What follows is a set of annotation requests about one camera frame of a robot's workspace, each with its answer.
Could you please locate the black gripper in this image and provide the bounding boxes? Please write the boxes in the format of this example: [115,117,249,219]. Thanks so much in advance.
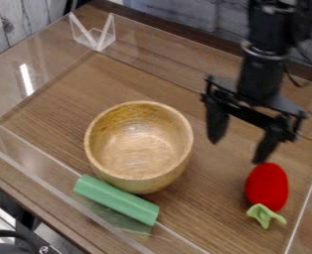
[200,75,307,164]

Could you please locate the red felt fruit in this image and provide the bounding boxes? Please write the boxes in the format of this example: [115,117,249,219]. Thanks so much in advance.
[243,163,289,229]

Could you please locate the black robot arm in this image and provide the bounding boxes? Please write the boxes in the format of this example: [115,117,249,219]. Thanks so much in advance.
[202,0,312,164]

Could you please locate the wooden bowl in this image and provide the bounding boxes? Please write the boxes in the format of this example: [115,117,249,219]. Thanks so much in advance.
[83,100,194,193]

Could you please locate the clear acrylic tray walls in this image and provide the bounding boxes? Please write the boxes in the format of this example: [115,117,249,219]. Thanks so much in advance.
[0,18,312,254]

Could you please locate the green rectangular block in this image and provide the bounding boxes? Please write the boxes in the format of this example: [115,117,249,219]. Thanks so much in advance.
[73,175,160,226]

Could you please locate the black metal stand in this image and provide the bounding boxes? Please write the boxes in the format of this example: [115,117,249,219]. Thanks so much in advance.
[0,222,58,254]

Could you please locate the clear acrylic corner bracket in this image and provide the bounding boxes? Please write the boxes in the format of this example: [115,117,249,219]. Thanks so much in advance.
[69,13,116,52]

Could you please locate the black cable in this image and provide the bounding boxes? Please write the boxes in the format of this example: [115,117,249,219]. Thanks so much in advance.
[0,228,26,241]

